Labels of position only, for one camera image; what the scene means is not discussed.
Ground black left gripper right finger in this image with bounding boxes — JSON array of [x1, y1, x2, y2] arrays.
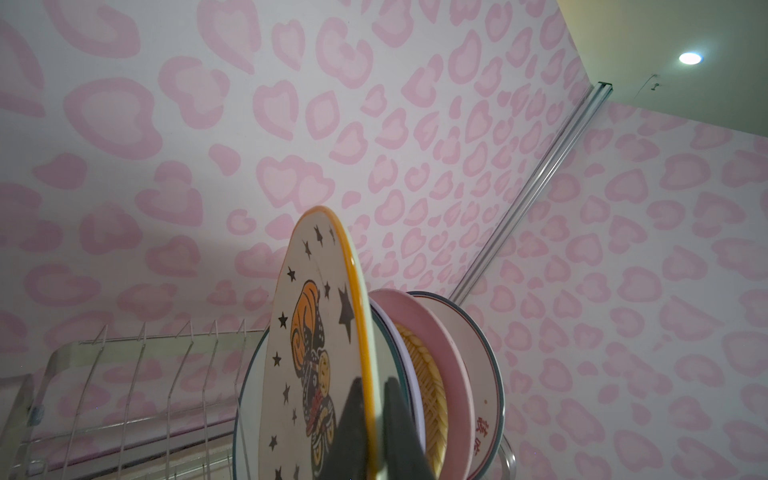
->
[[383, 377, 435, 480]]

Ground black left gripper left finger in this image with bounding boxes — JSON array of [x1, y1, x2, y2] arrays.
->
[[319, 378, 367, 480]]

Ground brown woven bamboo plate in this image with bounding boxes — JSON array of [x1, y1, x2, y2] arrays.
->
[[397, 325, 449, 479]]

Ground purple bear plate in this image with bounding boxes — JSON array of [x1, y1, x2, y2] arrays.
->
[[372, 302, 426, 452]]

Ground white plate orange sunburst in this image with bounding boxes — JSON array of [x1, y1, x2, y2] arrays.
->
[[410, 291, 505, 479]]

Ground orange rimmed star plate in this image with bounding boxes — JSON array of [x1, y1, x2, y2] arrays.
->
[[258, 206, 385, 479]]

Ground pink bear plate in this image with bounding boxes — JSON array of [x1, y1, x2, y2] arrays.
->
[[371, 288, 474, 479]]

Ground white plate dark rim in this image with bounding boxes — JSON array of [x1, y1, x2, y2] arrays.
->
[[232, 300, 410, 479]]

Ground stainless steel dish rack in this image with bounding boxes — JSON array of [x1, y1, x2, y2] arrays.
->
[[0, 317, 518, 480]]

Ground round ceiling light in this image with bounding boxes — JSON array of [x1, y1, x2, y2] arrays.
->
[[678, 51, 703, 66]]

